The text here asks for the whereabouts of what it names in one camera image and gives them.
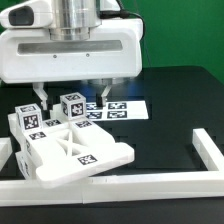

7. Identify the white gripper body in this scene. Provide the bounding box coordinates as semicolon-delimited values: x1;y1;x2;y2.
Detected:
0;0;143;83

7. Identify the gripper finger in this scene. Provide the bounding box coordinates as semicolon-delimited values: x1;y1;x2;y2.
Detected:
96;85;111;107
33;82;48;111

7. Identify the white tagged cube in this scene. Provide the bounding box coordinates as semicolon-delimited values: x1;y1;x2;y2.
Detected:
60;92;86;120
15;103;43;131

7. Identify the white chair seat block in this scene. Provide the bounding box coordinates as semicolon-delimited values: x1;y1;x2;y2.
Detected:
20;132;42;179

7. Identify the white chair back frame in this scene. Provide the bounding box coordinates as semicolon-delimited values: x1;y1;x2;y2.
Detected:
8;106;134;188

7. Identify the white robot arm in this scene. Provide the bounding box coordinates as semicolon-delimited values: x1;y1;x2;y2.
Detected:
0;0;144;103

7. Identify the white block at left edge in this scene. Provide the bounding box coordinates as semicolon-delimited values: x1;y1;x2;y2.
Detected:
0;138;12;171

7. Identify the white L-shaped fence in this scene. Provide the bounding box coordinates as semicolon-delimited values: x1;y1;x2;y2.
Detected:
0;128;224;207

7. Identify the white marker base plate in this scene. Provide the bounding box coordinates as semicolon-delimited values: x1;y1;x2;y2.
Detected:
86;101;149;121

